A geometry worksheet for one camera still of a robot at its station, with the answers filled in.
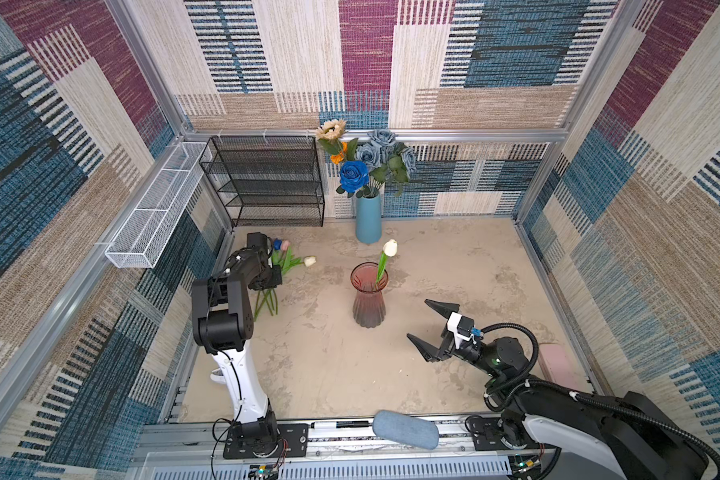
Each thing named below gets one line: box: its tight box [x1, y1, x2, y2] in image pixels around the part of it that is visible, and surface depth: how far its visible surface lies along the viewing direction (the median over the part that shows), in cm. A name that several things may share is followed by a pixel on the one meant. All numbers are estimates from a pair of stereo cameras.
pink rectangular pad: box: [538, 342, 590, 392], surface depth 85 cm
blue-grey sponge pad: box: [372, 410, 439, 450], surface depth 74 cm
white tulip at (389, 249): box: [376, 239, 398, 285], surface depth 76 cm
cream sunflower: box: [315, 119, 348, 155], surface depth 88 cm
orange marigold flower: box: [330, 142, 349, 165], surface depth 94 cm
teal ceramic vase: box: [355, 194, 383, 244], surface depth 108 cm
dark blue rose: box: [336, 160, 369, 198], surface depth 72 cm
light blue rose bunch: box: [354, 129, 417, 196], surface depth 91 cm
